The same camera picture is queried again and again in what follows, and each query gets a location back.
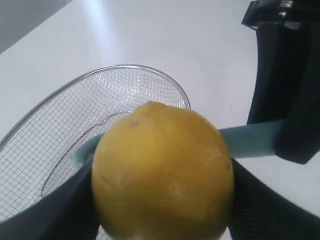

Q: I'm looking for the metal wire mesh basket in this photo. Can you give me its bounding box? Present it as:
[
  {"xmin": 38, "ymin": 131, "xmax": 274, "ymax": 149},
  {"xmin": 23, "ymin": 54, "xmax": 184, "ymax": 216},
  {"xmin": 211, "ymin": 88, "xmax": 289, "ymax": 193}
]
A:
[{"xmin": 0, "ymin": 64, "xmax": 190, "ymax": 224}]

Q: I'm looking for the teal handled peeler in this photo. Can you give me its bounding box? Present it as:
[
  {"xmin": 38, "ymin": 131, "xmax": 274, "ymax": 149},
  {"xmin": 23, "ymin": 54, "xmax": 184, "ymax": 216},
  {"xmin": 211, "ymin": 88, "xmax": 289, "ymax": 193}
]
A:
[{"xmin": 72, "ymin": 120, "xmax": 284, "ymax": 169}]

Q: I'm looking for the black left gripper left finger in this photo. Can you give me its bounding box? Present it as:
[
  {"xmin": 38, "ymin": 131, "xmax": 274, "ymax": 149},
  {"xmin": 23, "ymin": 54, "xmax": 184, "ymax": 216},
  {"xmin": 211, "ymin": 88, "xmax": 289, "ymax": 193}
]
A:
[{"xmin": 0, "ymin": 160, "xmax": 99, "ymax": 240}]

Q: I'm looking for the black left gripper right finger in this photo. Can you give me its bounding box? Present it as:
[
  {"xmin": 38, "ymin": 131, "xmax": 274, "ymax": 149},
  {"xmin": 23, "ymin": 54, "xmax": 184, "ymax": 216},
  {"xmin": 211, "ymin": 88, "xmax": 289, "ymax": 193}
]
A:
[{"xmin": 228, "ymin": 159, "xmax": 320, "ymax": 240}]

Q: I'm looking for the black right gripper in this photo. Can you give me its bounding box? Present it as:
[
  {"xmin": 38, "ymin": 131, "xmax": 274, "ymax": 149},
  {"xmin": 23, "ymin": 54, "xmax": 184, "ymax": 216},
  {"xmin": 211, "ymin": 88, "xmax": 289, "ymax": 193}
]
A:
[{"xmin": 241, "ymin": 0, "xmax": 320, "ymax": 124}]

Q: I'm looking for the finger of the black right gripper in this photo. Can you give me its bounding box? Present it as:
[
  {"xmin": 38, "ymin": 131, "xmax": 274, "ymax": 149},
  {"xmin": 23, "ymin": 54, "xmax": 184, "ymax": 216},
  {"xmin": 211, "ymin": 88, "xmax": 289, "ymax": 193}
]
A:
[{"xmin": 274, "ymin": 24, "xmax": 320, "ymax": 165}]

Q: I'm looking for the yellow lemon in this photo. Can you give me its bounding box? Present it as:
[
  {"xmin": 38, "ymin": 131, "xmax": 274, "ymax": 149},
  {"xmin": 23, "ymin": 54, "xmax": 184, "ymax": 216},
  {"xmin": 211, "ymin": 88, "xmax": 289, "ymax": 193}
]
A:
[{"xmin": 91, "ymin": 101, "xmax": 235, "ymax": 240}]

